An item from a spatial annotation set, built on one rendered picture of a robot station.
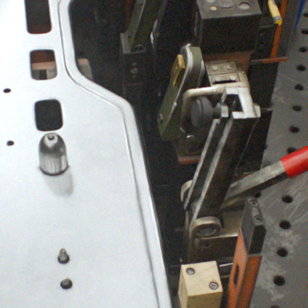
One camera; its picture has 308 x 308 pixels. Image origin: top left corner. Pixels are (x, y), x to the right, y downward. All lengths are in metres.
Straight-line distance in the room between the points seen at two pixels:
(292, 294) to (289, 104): 0.37
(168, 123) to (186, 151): 0.05
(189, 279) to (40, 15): 0.55
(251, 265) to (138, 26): 0.44
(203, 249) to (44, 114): 0.35
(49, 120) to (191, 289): 0.40
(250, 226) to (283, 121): 0.75
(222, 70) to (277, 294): 0.39
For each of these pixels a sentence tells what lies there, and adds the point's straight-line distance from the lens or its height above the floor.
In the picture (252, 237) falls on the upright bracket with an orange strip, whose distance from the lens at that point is 0.63.
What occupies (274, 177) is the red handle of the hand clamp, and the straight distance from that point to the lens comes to 0.76.
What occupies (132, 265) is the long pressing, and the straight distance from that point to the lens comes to 0.82.
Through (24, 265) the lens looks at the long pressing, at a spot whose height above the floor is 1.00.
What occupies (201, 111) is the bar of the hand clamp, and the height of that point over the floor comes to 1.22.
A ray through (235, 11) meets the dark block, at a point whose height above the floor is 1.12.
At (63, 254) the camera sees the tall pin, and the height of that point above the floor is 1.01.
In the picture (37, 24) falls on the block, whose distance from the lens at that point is 1.18.
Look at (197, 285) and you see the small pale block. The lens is 0.74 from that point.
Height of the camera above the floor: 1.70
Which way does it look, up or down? 51 degrees down
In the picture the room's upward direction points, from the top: 3 degrees clockwise
